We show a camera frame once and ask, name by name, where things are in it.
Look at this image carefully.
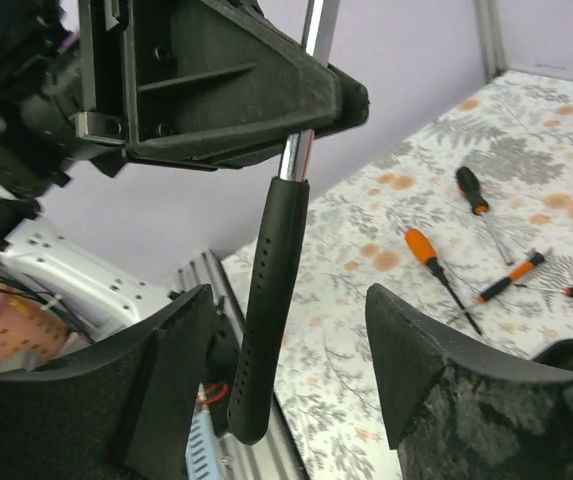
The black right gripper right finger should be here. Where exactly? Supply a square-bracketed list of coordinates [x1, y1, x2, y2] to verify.
[365, 284, 573, 450]

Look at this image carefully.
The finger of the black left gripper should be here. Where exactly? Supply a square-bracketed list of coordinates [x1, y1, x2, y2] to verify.
[78, 1, 369, 173]

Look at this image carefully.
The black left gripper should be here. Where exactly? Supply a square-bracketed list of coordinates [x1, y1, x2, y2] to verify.
[0, 1, 127, 247]

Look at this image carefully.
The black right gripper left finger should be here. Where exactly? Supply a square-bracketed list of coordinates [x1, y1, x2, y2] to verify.
[124, 285, 216, 479]

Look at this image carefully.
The chrome claw hammer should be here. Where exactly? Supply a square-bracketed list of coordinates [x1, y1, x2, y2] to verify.
[226, 0, 342, 445]

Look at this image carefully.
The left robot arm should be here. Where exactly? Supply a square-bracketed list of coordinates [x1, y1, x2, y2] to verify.
[0, 1, 368, 342]

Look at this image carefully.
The small orange black screwdriver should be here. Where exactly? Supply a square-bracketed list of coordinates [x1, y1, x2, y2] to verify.
[464, 250, 546, 313]

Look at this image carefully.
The floral patterned table mat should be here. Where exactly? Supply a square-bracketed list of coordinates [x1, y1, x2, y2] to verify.
[220, 69, 573, 480]

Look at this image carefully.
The pink plastic basket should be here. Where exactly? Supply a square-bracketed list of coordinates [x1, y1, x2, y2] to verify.
[0, 293, 70, 362]

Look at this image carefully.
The black orange large screwdriver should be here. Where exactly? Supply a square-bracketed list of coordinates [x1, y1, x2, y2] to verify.
[455, 166, 514, 265]

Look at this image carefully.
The orange handled precision screwdriver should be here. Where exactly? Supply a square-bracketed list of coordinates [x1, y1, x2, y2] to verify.
[405, 228, 483, 335]

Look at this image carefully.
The aluminium front rail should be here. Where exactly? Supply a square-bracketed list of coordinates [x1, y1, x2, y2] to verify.
[173, 251, 309, 480]

